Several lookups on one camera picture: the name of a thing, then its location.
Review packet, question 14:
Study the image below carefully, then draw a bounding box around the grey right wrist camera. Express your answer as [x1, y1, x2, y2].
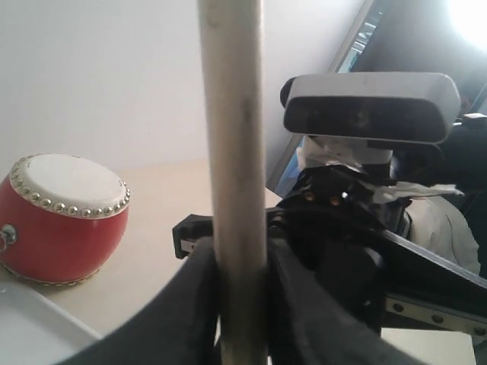
[280, 72, 461, 144]

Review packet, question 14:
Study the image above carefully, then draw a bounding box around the white rectangular plastic tray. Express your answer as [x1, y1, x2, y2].
[1, 281, 101, 365]

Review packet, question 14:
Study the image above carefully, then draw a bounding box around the small red drum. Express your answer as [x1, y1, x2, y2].
[1, 153, 131, 285]

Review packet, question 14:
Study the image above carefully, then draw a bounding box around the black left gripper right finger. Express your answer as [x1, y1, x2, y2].
[267, 239, 415, 364]

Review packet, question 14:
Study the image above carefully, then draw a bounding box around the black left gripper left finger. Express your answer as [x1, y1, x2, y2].
[64, 237, 221, 364]

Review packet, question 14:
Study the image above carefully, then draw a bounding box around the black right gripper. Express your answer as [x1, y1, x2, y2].
[172, 167, 487, 335]

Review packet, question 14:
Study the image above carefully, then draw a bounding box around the white wooden drumstick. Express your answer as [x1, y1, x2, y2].
[198, 1, 267, 364]

